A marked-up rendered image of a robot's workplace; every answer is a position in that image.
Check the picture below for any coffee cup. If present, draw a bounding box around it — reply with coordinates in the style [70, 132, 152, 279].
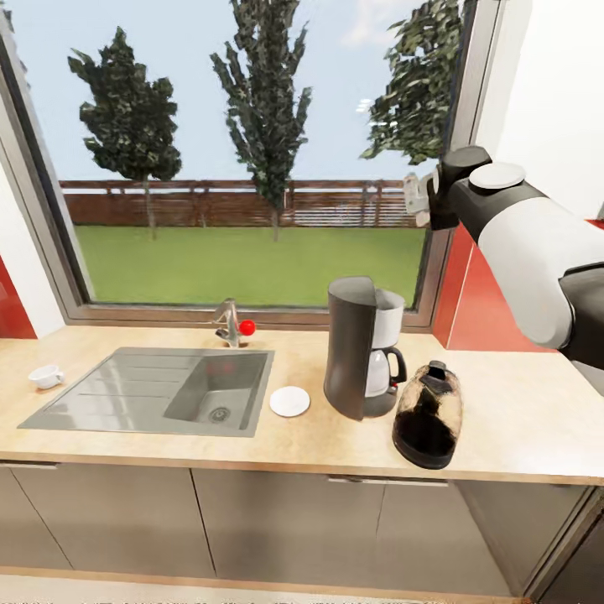
[29, 365, 65, 388]

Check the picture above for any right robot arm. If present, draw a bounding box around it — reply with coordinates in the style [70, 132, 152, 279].
[404, 146, 604, 398]

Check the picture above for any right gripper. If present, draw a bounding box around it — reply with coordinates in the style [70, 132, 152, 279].
[427, 181, 461, 232]

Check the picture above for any paper coffee filter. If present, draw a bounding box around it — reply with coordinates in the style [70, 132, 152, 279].
[416, 172, 434, 227]

